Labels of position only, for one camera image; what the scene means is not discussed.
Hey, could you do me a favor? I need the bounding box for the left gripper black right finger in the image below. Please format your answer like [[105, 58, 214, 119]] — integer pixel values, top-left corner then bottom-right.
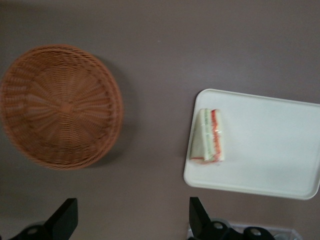
[[188, 196, 214, 237]]

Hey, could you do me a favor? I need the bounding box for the clear acrylic bottle rack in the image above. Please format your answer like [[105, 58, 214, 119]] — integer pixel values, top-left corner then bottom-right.
[[225, 221, 302, 240]]

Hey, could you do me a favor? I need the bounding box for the triangular sandwich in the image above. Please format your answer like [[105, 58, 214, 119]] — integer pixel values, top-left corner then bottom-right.
[[188, 107, 226, 166]]

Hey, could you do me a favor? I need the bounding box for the round brown wicker basket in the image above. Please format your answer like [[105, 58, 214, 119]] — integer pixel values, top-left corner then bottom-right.
[[0, 44, 124, 172]]

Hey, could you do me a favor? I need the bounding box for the beige rectangular tray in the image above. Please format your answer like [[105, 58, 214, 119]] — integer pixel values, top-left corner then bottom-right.
[[182, 88, 320, 201]]

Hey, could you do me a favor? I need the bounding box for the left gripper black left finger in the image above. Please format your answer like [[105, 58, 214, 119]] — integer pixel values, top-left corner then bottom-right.
[[41, 197, 79, 240]]

